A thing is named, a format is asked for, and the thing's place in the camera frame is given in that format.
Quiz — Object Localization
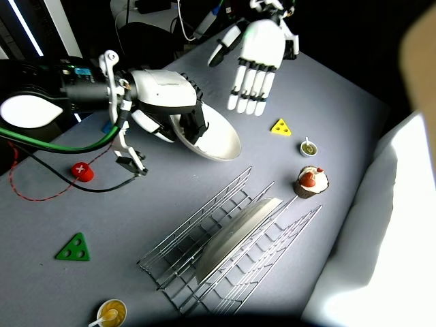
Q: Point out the chocolate cupcake with cream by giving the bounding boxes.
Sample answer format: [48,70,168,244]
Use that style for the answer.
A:
[294,165,330,199]

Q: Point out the black office chair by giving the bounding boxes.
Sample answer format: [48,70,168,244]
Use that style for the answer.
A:
[114,0,181,79]

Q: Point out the yellow triangle block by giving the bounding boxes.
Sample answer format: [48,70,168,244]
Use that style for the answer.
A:
[270,118,293,137]

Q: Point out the chrome wire dish rack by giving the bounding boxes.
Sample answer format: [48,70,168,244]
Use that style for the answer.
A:
[136,166,324,316]

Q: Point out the green triangle block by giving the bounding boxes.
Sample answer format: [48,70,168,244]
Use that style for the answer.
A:
[55,232,91,262]

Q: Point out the small white cup green filling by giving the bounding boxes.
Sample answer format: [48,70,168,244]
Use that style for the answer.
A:
[299,140,319,158]

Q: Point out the white cup yellow pudding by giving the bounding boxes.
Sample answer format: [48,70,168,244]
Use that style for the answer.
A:
[96,298,128,327]

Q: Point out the white plate central leaf print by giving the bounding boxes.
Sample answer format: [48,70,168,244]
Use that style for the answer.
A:
[194,196,283,284]

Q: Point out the white plate rim leaf prints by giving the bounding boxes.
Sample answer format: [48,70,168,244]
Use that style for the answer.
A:
[169,102,242,162]

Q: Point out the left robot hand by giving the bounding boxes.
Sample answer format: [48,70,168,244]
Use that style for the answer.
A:
[207,18,289,116]

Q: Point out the white upright post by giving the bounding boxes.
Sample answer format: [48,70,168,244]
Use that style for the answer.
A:
[43,0,84,59]

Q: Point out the white plastic spoon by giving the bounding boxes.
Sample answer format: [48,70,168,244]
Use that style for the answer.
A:
[87,309,119,327]

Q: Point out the glowing white light strip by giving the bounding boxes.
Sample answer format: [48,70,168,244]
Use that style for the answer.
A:
[7,0,82,123]

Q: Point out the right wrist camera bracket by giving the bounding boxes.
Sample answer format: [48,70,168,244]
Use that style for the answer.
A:
[98,50,149,177]

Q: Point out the tan blurred object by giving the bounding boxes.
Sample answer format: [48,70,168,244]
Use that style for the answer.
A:
[398,5,436,115]

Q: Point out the white cable with grey plug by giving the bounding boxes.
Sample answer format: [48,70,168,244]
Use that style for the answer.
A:
[178,0,219,42]

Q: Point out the red cylinder block white cross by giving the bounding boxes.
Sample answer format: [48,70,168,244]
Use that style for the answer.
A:
[70,161,95,183]

